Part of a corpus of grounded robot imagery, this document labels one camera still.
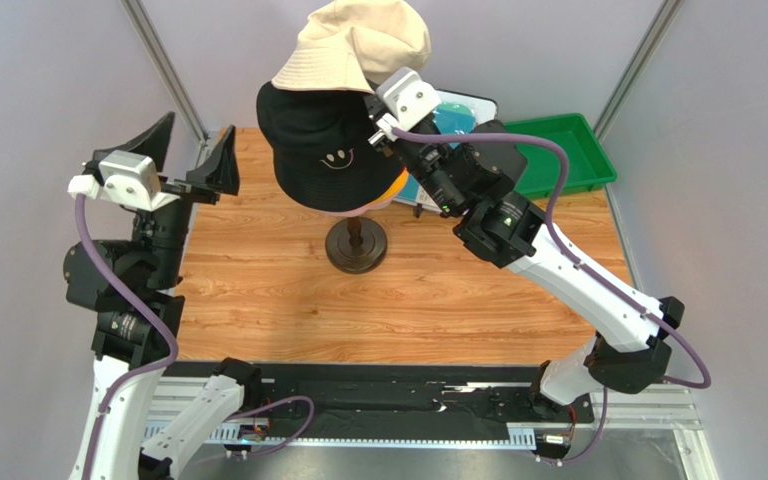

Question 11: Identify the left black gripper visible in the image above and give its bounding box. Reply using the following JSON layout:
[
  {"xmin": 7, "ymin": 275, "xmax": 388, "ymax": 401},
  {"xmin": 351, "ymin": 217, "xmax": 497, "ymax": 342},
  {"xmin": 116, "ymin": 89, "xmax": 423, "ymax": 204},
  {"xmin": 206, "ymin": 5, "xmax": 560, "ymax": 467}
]
[{"xmin": 97, "ymin": 111, "xmax": 242, "ymax": 287}]

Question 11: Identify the pink bucket hat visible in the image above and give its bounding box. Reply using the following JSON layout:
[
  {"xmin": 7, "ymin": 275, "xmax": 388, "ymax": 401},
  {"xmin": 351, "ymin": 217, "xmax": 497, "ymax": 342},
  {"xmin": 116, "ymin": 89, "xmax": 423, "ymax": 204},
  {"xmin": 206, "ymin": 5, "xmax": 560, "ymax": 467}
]
[{"xmin": 317, "ymin": 199, "xmax": 392, "ymax": 218}]

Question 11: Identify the pink beige hat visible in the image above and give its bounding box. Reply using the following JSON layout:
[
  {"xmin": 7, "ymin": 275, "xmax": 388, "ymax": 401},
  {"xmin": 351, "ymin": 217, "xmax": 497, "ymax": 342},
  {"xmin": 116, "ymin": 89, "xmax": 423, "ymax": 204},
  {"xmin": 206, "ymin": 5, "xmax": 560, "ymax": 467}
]
[{"xmin": 270, "ymin": 1, "xmax": 432, "ymax": 93}]

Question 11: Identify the black hat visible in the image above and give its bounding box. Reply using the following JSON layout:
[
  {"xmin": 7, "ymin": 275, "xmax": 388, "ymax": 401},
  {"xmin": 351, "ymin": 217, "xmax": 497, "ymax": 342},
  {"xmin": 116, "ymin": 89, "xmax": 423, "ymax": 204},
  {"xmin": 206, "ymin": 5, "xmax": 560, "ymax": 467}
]
[{"xmin": 256, "ymin": 82, "xmax": 406, "ymax": 212}]

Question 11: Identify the yellow bucket hat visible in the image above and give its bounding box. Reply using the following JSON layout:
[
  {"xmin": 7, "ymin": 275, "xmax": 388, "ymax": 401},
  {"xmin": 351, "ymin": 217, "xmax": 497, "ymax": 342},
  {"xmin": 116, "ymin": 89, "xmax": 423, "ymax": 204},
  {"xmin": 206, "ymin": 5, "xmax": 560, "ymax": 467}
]
[{"xmin": 375, "ymin": 170, "xmax": 410, "ymax": 203}]

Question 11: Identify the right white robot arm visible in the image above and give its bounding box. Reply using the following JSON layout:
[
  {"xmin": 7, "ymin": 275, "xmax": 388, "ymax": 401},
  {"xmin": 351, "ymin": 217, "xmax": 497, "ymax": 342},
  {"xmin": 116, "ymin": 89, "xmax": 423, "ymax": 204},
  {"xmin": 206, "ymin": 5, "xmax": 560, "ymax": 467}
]
[{"xmin": 364, "ymin": 96, "xmax": 683, "ymax": 406}]

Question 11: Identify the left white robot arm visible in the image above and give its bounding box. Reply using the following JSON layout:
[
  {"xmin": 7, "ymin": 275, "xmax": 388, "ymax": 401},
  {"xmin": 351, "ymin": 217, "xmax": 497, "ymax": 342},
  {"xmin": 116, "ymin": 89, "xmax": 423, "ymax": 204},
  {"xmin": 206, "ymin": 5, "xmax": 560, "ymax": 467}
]
[{"xmin": 62, "ymin": 113, "xmax": 263, "ymax": 479}]

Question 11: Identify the white tablet board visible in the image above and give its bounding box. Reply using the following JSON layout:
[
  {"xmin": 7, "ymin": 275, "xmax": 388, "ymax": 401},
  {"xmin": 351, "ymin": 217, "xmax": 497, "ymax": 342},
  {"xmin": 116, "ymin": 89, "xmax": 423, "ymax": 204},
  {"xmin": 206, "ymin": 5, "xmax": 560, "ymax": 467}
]
[{"xmin": 411, "ymin": 90, "xmax": 498, "ymax": 218}]

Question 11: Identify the dark round stand base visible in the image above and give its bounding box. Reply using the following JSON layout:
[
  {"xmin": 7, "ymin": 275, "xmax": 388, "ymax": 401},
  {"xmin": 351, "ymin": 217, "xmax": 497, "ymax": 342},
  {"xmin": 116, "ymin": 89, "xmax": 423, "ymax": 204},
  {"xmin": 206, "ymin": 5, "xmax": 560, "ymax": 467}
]
[{"xmin": 325, "ymin": 217, "xmax": 388, "ymax": 274}]

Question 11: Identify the green plastic bin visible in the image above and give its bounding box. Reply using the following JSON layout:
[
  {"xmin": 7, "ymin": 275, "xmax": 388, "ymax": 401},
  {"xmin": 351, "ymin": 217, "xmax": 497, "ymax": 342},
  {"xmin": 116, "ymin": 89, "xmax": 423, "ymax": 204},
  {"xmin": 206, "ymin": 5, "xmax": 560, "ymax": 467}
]
[{"xmin": 503, "ymin": 112, "xmax": 620, "ymax": 201}]

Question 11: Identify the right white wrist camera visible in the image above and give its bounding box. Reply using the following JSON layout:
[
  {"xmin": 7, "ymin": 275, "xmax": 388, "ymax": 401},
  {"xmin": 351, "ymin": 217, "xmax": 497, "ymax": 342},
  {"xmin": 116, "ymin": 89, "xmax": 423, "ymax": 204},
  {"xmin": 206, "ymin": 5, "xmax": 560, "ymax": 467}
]
[{"xmin": 375, "ymin": 67, "xmax": 442, "ymax": 139}]

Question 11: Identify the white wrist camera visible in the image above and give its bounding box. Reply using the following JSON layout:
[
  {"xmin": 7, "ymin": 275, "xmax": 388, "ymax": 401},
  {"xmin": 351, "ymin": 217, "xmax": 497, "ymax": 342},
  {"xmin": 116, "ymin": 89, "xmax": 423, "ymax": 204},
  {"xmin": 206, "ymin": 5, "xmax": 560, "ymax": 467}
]
[
  {"xmin": 67, "ymin": 151, "xmax": 168, "ymax": 211},
  {"xmin": 375, "ymin": 67, "xmax": 442, "ymax": 139}
]

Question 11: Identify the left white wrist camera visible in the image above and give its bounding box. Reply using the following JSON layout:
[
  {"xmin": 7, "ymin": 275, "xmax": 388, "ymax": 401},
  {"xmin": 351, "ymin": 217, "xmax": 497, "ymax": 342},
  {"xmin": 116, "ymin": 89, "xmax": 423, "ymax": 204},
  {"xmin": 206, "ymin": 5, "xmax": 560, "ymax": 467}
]
[{"xmin": 67, "ymin": 151, "xmax": 168, "ymax": 211}]

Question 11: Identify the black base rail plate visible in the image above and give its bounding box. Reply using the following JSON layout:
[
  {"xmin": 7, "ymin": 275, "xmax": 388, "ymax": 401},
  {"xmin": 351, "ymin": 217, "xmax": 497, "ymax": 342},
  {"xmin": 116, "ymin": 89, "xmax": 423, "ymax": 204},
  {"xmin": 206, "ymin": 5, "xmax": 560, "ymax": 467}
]
[{"xmin": 242, "ymin": 362, "xmax": 602, "ymax": 442}]

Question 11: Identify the aluminium frame rail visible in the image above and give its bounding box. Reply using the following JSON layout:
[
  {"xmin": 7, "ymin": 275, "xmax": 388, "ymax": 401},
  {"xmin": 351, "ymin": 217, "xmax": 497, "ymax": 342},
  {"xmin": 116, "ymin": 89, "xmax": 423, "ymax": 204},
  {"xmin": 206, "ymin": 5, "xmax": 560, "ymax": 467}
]
[{"xmin": 77, "ymin": 375, "xmax": 721, "ymax": 480}]

